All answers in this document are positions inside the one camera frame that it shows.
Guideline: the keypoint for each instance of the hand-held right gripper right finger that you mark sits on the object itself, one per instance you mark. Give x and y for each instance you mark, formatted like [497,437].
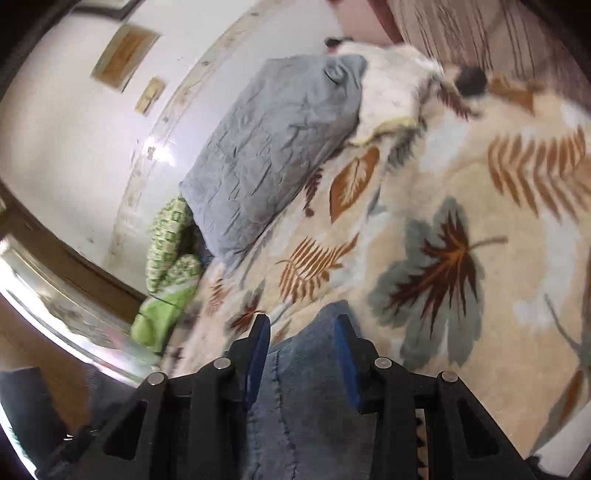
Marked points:
[345,362]

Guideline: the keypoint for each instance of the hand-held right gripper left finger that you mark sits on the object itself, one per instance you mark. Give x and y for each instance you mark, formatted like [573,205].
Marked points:
[258,350]

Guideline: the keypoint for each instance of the grey-blue denim pants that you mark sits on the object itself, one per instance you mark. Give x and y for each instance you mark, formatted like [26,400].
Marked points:
[304,392]

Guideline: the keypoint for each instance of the purple cloth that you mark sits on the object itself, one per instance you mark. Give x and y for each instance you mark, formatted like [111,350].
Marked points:
[205,259]

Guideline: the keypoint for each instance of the green patterned quilt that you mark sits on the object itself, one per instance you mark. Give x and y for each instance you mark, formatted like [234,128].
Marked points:
[166,240]

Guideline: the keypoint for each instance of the grey quilted pillow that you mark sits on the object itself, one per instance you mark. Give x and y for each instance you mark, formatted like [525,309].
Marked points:
[277,147]

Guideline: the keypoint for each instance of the stained glass wooden door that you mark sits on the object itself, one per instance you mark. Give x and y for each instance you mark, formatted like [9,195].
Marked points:
[55,295]

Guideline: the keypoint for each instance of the leaf-printed beige blanket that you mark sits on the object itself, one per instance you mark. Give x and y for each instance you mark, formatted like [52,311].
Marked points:
[461,184]

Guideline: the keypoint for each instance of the cream floral pillow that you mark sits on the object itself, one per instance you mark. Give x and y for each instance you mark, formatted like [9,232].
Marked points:
[392,87]

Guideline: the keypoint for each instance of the black charger adapter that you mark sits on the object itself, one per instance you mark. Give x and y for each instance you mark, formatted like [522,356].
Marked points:
[472,81]

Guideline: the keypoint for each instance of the small black item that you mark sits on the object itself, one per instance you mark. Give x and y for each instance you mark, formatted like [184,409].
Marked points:
[334,42]

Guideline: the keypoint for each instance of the striped floral headboard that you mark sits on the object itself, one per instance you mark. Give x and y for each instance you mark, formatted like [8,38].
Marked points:
[461,27]

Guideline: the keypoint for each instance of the beige double wall switch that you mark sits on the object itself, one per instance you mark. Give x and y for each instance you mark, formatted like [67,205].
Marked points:
[150,96]

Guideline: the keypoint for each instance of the framed wall plaque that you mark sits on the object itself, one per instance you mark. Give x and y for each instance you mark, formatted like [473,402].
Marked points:
[124,55]

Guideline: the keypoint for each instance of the framed wall painting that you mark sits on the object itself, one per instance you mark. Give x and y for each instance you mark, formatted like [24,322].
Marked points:
[108,5]

